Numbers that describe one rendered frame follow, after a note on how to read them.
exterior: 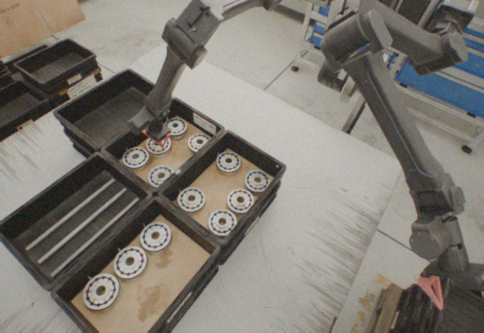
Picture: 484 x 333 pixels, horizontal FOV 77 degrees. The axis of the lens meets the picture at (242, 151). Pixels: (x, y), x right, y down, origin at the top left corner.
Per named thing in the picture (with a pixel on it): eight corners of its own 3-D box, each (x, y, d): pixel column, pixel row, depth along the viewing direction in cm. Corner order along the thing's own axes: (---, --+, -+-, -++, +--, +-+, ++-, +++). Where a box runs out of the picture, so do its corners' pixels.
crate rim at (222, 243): (227, 132, 128) (227, 127, 126) (287, 169, 118) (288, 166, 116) (155, 197, 107) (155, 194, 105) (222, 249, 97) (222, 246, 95)
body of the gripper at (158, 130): (159, 142, 117) (156, 129, 111) (140, 128, 120) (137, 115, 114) (171, 132, 120) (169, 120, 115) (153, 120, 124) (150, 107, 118)
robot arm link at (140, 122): (171, 109, 106) (153, 91, 105) (147, 128, 100) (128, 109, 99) (163, 122, 116) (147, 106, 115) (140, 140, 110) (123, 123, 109)
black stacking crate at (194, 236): (160, 210, 114) (155, 195, 105) (221, 259, 105) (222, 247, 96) (64, 302, 93) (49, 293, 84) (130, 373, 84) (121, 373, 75)
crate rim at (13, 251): (100, 153, 116) (98, 149, 114) (155, 197, 107) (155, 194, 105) (-7, 231, 95) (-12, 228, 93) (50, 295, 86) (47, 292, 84)
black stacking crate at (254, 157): (226, 146, 135) (227, 129, 126) (282, 182, 126) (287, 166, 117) (160, 210, 114) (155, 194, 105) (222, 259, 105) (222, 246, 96)
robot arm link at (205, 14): (217, 27, 64) (184, -10, 63) (189, 67, 74) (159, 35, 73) (291, -10, 96) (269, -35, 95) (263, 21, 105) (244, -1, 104)
